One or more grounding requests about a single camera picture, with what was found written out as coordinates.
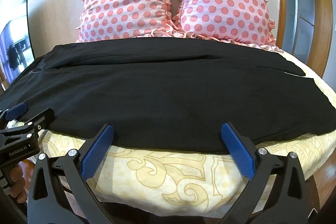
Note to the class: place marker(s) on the black pants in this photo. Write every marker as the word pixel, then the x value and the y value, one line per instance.
pixel 162 92

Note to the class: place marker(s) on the wooden door frame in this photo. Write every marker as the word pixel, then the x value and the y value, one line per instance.
pixel 324 16

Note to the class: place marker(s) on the black framed television screen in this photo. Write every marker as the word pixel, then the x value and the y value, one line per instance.
pixel 15 40

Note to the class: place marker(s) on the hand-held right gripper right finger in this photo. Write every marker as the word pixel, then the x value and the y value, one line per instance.
pixel 238 151

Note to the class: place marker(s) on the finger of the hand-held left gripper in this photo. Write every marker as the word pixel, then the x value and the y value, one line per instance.
pixel 42 117
pixel 16 110

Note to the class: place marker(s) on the person's left hand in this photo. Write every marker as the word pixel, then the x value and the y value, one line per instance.
pixel 18 182

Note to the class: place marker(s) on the grey door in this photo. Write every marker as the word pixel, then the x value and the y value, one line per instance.
pixel 304 3

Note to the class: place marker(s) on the yellow patterned bed blanket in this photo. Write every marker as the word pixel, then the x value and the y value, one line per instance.
pixel 168 182

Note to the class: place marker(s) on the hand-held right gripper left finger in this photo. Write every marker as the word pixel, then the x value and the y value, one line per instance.
pixel 96 154

